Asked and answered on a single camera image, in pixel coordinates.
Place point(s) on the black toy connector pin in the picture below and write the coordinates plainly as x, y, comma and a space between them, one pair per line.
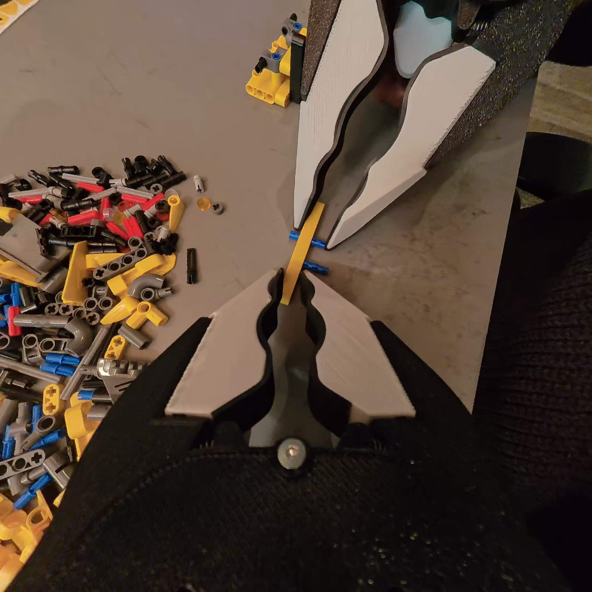
191, 266

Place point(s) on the orange round toy stud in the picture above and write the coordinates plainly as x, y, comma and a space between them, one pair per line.
204, 204

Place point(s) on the light grey toy pin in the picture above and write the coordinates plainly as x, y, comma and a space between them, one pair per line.
199, 183

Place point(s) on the blue toy connector pin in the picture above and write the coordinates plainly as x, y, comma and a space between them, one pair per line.
319, 268
296, 235

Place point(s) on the yellow grey sticker sheet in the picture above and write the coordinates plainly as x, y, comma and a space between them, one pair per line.
9, 11

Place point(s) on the pile of toy building parts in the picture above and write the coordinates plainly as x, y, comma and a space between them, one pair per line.
157, 264

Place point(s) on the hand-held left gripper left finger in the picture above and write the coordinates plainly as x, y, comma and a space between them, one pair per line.
222, 365

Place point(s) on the yellow toy beam with holes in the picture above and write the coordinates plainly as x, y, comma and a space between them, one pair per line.
305, 240

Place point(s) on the black office chair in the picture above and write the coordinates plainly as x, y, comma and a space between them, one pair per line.
555, 162

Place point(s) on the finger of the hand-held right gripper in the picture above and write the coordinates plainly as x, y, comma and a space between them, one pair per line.
434, 106
333, 69

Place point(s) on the small yellow toy subassembly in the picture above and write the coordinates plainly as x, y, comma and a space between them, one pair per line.
268, 85

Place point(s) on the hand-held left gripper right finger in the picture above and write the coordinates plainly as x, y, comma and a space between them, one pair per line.
356, 365

